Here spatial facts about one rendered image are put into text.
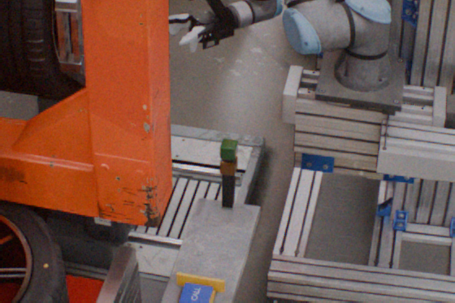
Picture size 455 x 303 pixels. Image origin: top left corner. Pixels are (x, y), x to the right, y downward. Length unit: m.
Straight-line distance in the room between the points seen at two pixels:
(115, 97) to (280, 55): 1.87
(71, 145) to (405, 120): 0.84
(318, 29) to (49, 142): 0.72
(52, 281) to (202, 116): 1.48
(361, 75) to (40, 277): 0.94
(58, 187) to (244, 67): 1.64
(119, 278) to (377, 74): 0.84
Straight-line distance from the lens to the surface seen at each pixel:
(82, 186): 2.51
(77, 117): 2.40
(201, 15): 2.73
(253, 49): 4.12
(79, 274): 2.78
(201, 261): 2.54
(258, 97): 3.85
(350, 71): 2.48
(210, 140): 3.51
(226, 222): 2.65
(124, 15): 2.16
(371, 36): 2.42
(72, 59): 2.70
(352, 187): 3.15
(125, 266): 2.62
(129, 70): 2.24
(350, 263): 2.88
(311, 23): 2.36
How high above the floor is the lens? 2.25
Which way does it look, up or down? 38 degrees down
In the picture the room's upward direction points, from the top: 1 degrees clockwise
